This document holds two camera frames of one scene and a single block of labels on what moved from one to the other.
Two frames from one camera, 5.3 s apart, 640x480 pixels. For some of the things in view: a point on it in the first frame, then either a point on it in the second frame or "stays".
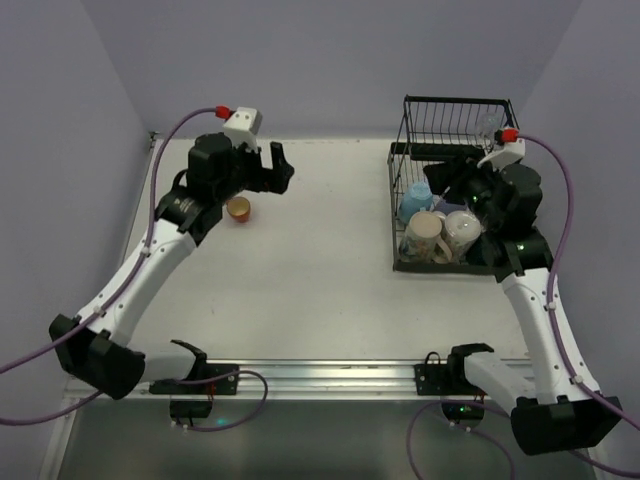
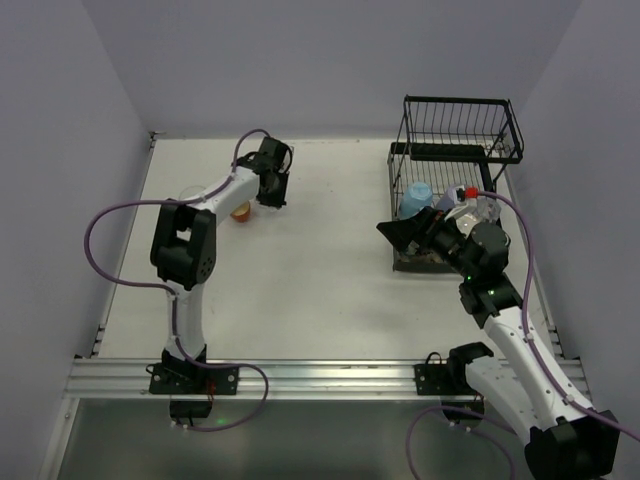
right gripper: x=454 y=177 → x=420 y=228
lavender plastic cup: x=442 y=206 stays
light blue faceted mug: x=418 y=199 stays
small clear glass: x=488 y=124 → x=264 y=209
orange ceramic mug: x=238 y=208 stays
